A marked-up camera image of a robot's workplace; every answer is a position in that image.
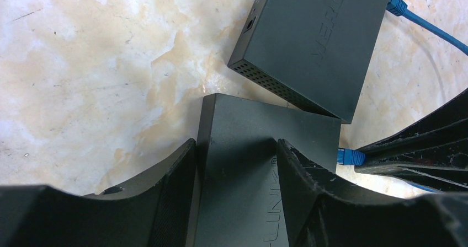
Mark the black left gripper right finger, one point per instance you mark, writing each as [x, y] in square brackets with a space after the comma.
[323, 209]

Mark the black network switch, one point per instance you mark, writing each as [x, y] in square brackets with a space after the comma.
[312, 53]

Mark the black mat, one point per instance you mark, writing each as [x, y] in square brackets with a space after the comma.
[237, 190]

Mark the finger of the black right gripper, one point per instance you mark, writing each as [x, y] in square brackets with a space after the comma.
[429, 175]
[445, 125]

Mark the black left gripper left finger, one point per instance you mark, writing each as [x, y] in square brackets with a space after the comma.
[149, 209]

